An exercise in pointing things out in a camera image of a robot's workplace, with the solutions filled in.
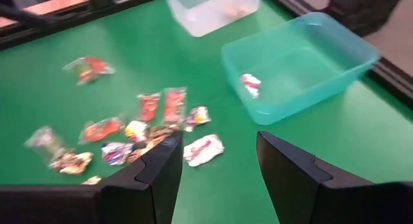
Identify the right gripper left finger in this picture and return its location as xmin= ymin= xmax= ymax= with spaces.
xmin=93 ymin=130 xmax=184 ymax=224

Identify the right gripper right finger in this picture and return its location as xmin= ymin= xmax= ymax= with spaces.
xmin=257 ymin=130 xmax=378 ymax=224

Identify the brown gold chocolate bar wrapper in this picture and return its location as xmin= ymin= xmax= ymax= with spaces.
xmin=148 ymin=125 xmax=177 ymax=143
xmin=126 ymin=136 xmax=167 ymax=164
xmin=48 ymin=151 xmax=94 ymax=176

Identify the small white candy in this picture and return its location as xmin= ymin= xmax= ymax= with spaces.
xmin=81 ymin=175 xmax=103 ymax=186

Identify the white red candy wrapper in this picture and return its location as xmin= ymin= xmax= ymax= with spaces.
xmin=240 ymin=73 xmax=262 ymax=99
xmin=183 ymin=134 xmax=225 ymax=168

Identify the red gummy candy packet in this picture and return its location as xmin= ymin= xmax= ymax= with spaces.
xmin=79 ymin=117 xmax=125 ymax=145
xmin=163 ymin=87 xmax=188 ymax=125
xmin=137 ymin=92 xmax=161 ymax=122

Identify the white yellow red candy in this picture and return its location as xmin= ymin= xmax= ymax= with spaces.
xmin=183 ymin=106 xmax=212 ymax=133

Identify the clear gummy candy packet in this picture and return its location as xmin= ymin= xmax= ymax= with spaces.
xmin=24 ymin=126 xmax=67 ymax=157
xmin=63 ymin=56 xmax=116 ymax=86

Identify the white blue red candy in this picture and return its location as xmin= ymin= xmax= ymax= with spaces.
xmin=101 ymin=141 xmax=136 ymax=167

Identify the green table mat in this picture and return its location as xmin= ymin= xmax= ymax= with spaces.
xmin=0 ymin=0 xmax=413 ymax=224

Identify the teal plastic bin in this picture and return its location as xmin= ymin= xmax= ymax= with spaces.
xmin=221 ymin=12 xmax=381 ymax=127

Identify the clear plastic bin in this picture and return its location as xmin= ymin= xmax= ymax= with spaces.
xmin=163 ymin=0 xmax=264 ymax=37

